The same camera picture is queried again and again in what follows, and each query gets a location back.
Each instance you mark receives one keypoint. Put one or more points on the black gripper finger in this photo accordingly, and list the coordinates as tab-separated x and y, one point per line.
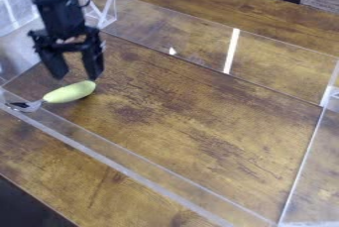
54	63
93	63

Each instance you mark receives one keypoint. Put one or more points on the clear acrylic enclosure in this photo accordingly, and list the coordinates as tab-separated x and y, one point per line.
209	131

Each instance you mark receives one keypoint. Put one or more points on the green handled metal spoon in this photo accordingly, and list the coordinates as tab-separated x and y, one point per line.
61	95

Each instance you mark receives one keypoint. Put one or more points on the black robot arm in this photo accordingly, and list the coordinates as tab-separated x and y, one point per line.
66	35

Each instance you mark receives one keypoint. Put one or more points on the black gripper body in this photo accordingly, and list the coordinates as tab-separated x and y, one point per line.
78	43

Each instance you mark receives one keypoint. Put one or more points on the clear acrylic corner bracket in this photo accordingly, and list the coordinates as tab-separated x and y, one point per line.
100	17

